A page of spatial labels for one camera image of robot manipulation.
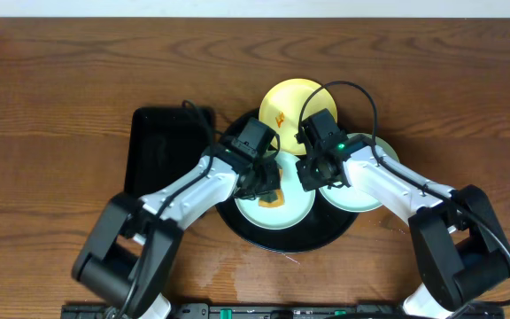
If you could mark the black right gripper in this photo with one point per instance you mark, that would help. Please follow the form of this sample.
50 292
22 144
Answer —
307 182

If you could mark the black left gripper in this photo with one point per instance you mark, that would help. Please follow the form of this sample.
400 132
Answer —
263 182

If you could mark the yellow green sponge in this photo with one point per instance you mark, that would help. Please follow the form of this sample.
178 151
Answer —
272 200

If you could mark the mint plate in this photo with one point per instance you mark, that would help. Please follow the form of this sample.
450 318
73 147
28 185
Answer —
296 202
351 200

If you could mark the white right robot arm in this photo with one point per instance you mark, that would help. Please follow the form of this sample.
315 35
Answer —
460 248

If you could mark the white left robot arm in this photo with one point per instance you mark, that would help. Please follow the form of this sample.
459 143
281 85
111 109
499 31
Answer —
129 253

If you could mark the black round tray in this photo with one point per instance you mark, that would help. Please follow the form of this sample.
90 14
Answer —
322 225

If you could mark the black rectangular tray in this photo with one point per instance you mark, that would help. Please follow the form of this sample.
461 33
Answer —
165 144

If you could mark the yellow plate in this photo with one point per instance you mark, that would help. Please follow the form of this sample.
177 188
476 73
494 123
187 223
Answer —
281 106

